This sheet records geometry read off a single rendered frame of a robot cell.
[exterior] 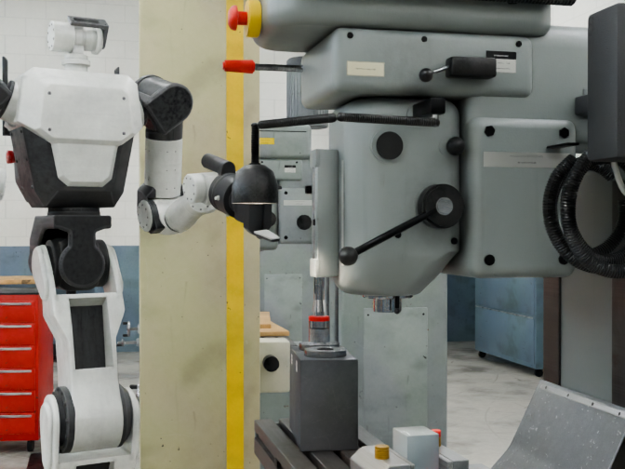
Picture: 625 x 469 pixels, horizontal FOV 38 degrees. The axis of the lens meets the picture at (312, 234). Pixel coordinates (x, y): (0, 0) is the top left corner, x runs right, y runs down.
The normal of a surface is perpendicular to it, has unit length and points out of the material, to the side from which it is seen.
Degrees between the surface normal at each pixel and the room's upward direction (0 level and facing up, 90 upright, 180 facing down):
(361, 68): 90
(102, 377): 79
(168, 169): 106
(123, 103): 90
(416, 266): 118
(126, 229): 90
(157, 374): 90
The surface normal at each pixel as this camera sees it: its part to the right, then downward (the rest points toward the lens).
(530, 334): -0.97, 0.00
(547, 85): 0.23, 0.01
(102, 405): 0.46, -0.40
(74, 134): 0.50, 0.01
